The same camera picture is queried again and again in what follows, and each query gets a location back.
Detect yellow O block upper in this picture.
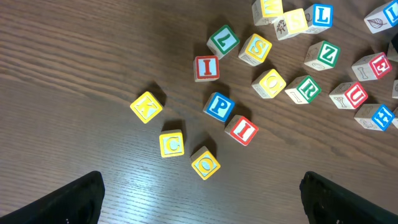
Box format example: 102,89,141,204
251,69,286,99

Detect blue l block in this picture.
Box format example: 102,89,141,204
364,0,397,34
303,4,334,34

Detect red A block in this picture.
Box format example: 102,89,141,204
387,34,398,62

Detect red U block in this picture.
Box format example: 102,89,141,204
329,82,368,110

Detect green Z block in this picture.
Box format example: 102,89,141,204
304,40,341,71

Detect green 7 block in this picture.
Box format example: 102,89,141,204
206,25,240,60

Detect yellow K block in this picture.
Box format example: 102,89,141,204
130,91,163,124

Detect yellow O block lower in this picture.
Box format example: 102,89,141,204
190,146,221,180

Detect yellow S block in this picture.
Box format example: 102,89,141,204
238,34,272,67

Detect blue L block left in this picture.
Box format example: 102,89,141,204
303,4,334,34

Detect green R block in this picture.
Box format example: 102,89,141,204
284,75,322,105

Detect yellow M block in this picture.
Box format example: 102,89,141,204
252,0,284,26

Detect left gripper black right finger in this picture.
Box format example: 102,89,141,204
299,171,397,224

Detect red E block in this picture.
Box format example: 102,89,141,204
351,52,392,82

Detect red i block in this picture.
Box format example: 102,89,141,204
193,55,220,82
224,115,259,146

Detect blue H block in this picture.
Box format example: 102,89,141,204
354,104,395,131

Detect blue P block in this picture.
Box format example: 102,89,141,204
203,92,235,122

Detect yellow o block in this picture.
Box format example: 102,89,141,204
190,146,221,180
251,69,286,99

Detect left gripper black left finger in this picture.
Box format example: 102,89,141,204
1,171,105,224

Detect yellow S block ladybug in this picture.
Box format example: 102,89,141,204
274,8,308,40

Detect blue L block top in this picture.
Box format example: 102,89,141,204
364,0,397,34

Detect yellow C block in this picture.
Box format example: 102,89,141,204
159,129,185,158

